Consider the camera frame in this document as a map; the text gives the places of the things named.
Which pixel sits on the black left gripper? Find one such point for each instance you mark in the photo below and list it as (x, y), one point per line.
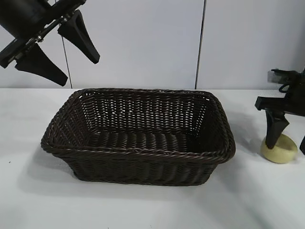
(31, 19)

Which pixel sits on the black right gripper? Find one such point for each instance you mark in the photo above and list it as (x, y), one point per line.
(295, 102)

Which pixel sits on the pale yellow egg yolk pastry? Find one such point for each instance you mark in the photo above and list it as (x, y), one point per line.
(286, 152)

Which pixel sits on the dark brown woven wicker basket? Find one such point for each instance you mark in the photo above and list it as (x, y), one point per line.
(143, 152)

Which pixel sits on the dark right wrist camera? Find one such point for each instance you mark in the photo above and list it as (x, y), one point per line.
(281, 75)

